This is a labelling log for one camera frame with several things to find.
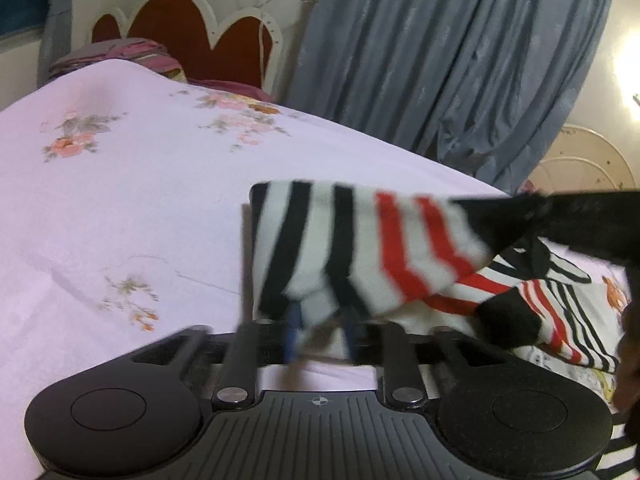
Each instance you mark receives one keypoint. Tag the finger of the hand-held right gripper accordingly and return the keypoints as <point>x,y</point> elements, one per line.
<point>595,222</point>

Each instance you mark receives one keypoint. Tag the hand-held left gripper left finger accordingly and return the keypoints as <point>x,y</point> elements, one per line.
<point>293,332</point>

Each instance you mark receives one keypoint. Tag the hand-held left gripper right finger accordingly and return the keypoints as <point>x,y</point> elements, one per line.
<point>354,337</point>

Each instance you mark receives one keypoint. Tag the red black white striped sock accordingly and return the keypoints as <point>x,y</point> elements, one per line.
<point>350,240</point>
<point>555,310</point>

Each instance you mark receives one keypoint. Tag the person's right hand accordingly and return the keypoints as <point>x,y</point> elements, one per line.
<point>630,360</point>

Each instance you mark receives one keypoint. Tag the cream wardrobe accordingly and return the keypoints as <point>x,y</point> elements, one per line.
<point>580,160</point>

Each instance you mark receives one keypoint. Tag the pink floral bed sheet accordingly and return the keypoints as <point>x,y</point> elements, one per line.
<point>125,220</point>

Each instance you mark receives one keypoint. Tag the grey blue curtain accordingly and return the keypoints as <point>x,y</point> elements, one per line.
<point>450,55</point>

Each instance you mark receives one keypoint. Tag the black white striped cloth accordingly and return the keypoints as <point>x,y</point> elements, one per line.
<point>620,460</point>

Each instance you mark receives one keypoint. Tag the red and white headboard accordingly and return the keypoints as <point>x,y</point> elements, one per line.
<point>185,35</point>

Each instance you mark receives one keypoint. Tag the stack of folded blankets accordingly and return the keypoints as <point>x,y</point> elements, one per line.
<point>115,52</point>

